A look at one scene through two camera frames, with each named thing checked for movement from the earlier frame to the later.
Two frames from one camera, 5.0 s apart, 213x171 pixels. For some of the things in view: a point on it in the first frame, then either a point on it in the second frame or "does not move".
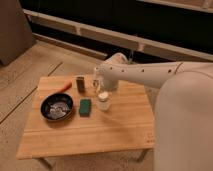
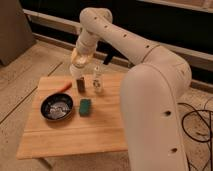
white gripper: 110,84 → 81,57
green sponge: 85,107 does not move
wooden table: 102,122 does not move
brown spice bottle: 80,83 does not move
